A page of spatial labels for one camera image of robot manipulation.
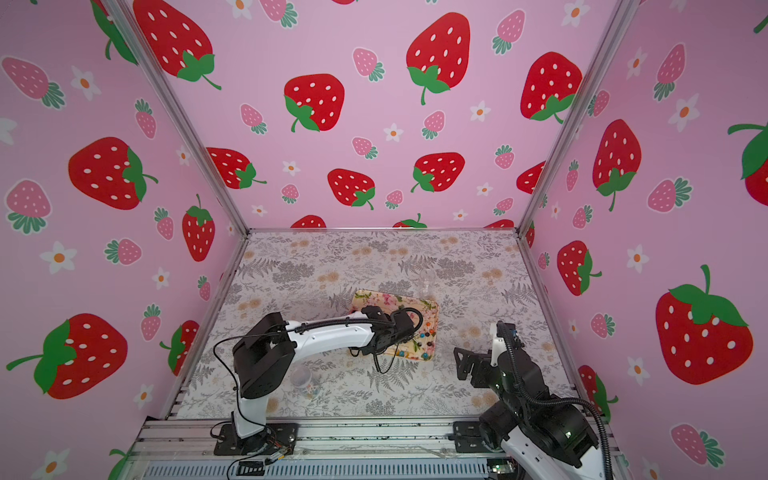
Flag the poured candies on tray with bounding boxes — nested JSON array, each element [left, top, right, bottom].
[[385, 322, 437, 361]]

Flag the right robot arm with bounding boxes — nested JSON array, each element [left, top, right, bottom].
[[452, 322, 614, 479]]

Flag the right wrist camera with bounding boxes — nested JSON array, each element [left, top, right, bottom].
[[490, 322, 522, 367]]

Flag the white vented strip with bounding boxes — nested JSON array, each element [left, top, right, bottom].
[[139, 458, 491, 479]]

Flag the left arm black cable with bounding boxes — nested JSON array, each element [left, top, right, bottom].
[[209, 307, 425, 439]]

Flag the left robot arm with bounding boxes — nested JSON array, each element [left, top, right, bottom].
[[230, 306, 424, 440]]

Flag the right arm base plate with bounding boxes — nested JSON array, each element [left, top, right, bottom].
[[450, 421, 499, 454]]

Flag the aluminium front rail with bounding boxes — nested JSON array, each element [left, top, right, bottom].
[[131, 416, 464, 460]]

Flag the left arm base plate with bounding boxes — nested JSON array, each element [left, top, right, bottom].
[[214, 422, 299, 457]]

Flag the floral yellow tray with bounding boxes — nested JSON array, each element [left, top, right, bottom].
[[351, 289, 439, 361]]

